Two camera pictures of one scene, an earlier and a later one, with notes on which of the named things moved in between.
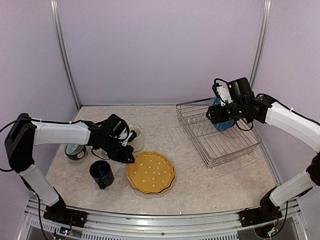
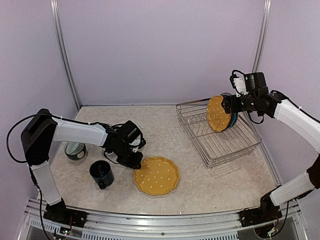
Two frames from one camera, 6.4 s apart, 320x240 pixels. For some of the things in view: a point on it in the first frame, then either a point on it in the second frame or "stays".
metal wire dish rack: (214, 147) stays
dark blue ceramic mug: (101, 172) stays
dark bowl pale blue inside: (75, 151) stays
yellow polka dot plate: (150, 171) → (218, 120)
